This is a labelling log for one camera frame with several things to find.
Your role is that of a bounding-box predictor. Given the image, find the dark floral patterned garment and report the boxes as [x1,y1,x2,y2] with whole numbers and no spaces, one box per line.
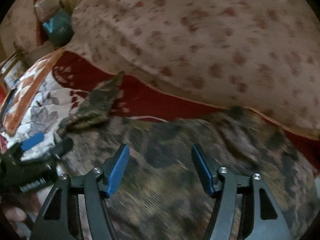
[54,74,319,239]

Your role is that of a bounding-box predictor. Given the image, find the person's right hand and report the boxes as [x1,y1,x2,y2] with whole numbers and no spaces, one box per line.
[2,205,27,222]

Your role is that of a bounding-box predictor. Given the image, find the red white floral bedspread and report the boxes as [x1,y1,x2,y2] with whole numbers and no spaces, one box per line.
[0,48,320,181]

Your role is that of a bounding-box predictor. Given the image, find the teal plastic bag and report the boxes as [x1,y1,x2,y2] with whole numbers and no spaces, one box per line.
[42,9,74,47]

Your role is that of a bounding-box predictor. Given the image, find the pink floral pillow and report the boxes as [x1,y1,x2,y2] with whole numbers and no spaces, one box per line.
[66,0,319,139]

